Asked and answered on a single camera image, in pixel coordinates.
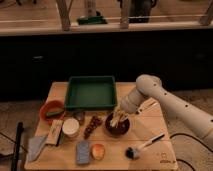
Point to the black pole at left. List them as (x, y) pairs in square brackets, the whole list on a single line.
[(17, 145)]

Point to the green plastic tray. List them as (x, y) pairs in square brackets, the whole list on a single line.
[(91, 93)]

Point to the white cup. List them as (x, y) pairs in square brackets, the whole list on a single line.
[(71, 127)]

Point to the green object on shelf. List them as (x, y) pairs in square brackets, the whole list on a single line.
[(91, 20)]

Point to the orange bowl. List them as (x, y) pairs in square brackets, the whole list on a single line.
[(52, 105)]

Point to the blue grey sponge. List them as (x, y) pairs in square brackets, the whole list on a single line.
[(82, 152)]

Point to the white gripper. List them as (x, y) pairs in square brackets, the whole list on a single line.
[(130, 104)]

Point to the black white dish brush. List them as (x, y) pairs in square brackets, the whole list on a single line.
[(134, 152)]

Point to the dark purple bowl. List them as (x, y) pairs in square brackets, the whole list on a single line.
[(119, 130)]

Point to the beige box with black edge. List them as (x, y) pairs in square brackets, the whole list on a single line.
[(54, 132)]

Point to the bunch of dark grapes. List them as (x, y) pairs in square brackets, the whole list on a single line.
[(93, 124)]

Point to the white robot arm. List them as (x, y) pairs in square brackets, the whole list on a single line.
[(149, 86)]

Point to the orange peach fruit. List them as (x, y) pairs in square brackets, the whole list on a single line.
[(98, 151)]

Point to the green sponge in bowl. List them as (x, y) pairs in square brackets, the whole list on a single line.
[(54, 113)]

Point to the grey folded cloth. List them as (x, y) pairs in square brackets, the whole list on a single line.
[(35, 146)]

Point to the yellow banana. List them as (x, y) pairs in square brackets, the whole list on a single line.
[(117, 117)]

